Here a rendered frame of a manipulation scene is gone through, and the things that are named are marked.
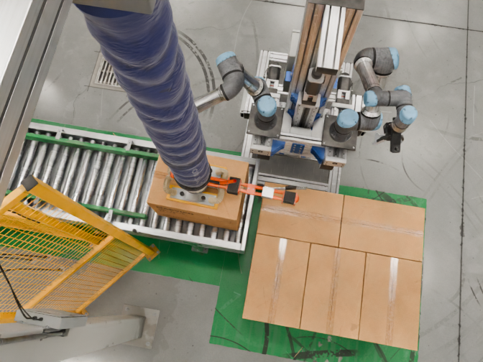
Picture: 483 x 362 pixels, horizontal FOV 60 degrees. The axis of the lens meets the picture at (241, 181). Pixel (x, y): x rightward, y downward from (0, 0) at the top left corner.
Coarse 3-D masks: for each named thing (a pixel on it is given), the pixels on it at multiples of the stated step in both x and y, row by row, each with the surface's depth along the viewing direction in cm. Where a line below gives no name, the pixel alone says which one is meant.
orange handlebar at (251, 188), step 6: (216, 180) 261; (222, 180) 260; (216, 186) 260; (222, 186) 259; (246, 186) 260; (252, 186) 259; (258, 186) 259; (246, 192) 258; (252, 192) 257; (258, 192) 258; (276, 192) 258; (282, 192) 258; (276, 198) 257
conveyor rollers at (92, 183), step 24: (24, 144) 329; (48, 144) 329; (24, 168) 321; (48, 168) 321; (72, 168) 321; (96, 168) 321; (120, 168) 320; (144, 168) 320; (120, 216) 310; (240, 240) 304
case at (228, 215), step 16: (160, 160) 279; (208, 160) 279; (224, 160) 279; (160, 176) 276; (240, 176) 276; (160, 192) 273; (224, 192) 273; (240, 192) 273; (160, 208) 282; (176, 208) 270; (192, 208) 270; (208, 208) 270; (224, 208) 270; (240, 208) 281; (208, 224) 303; (224, 224) 290
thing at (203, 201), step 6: (174, 186) 272; (180, 192) 268; (186, 192) 270; (204, 192) 271; (210, 192) 271; (168, 198) 270; (174, 198) 270; (180, 198) 269; (198, 198) 269; (204, 198) 266; (192, 204) 269; (198, 204) 268; (204, 204) 268; (210, 204) 268; (216, 204) 268
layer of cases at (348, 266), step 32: (320, 192) 314; (288, 224) 307; (320, 224) 307; (352, 224) 307; (384, 224) 306; (416, 224) 306; (256, 256) 301; (288, 256) 300; (320, 256) 300; (352, 256) 300; (384, 256) 300; (416, 256) 300; (256, 288) 294; (288, 288) 294; (320, 288) 294; (352, 288) 294; (384, 288) 294; (416, 288) 293; (256, 320) 288; (288, 320) 288; (320, 320) 288; (352, 320) 288; (384, 320) 287; (416, 320) 287
